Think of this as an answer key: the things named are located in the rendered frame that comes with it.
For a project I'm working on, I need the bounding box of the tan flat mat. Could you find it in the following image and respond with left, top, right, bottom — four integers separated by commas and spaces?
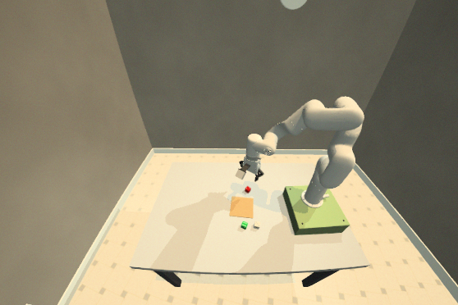
230, 197, 254, 218

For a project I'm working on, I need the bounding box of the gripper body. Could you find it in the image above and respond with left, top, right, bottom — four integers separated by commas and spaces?
243, 157, 261, 175

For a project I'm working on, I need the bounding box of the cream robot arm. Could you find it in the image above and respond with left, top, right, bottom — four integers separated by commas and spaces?
245, 97, 364, 208

